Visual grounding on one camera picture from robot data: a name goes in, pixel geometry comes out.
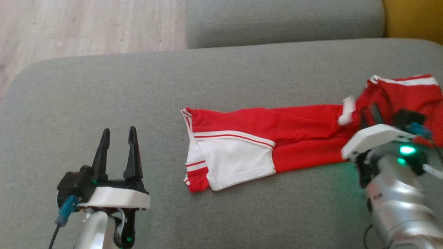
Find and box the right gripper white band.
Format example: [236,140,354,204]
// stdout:
[341,103,414,187]

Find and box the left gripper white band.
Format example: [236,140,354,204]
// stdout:
[78,126,151,249]

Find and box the red basketball shorts white stripe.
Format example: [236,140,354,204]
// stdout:
[356,74,443,147]

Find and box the red Bulls basketball jersey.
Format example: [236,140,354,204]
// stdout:
[181,96,360,193]

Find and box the yellow cushion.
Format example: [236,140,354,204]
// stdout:
[382,0,443,45]

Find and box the grey fabric sofa cushion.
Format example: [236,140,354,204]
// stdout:
[185,0,385,49]

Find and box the left black cable blue connector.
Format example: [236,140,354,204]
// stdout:
[48,195,80,249]

